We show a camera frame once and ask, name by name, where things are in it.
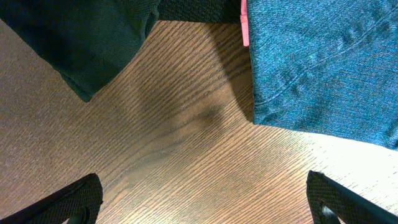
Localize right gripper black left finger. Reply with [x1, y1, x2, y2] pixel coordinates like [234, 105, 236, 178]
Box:
[1, 174, 103, 224]

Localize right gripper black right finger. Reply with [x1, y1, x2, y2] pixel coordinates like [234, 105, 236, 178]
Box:
[306, 170, 397, 224]

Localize red tag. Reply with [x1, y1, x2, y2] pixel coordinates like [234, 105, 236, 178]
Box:
[240, 0, 249, 47]

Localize blue denim jeans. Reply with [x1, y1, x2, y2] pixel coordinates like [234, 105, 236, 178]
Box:
[247, 0, 397, 150]

